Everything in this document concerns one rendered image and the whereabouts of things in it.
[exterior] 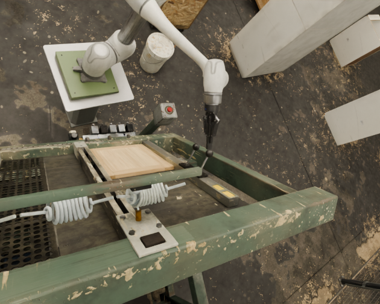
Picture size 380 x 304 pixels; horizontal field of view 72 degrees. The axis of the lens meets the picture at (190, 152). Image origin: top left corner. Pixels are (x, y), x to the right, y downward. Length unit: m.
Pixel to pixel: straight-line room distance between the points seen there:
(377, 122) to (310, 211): 3.76
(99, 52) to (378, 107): 3.85
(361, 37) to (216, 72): 4.81
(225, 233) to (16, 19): 2.92
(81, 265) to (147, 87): 2.62
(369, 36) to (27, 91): 5.29
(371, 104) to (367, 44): 1.56
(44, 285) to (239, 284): 2.78
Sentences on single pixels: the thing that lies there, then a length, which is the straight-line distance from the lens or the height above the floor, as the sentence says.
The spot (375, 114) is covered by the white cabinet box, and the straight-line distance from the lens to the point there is 4.66.
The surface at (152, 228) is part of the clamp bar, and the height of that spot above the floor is 1.89.
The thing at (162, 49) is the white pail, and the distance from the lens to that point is 2.98.
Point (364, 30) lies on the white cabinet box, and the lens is 5.93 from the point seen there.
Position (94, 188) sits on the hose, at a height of 1.97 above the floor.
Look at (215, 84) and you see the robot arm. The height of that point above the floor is 1.64.
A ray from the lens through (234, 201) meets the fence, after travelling 1.08.
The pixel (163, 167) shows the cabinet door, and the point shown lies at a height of 1.30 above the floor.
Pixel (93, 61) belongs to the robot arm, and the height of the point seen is 1.00.
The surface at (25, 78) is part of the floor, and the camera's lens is 2.92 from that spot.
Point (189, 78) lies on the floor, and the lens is 3.41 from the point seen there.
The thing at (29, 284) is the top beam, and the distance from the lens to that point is 0.64.
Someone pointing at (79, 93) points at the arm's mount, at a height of 0.79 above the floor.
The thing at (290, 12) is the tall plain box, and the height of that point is 1.01.
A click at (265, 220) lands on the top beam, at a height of 1.96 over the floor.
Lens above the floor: 2.57
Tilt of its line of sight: 58 degrees down
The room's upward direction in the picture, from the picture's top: 61 degrees clockwise
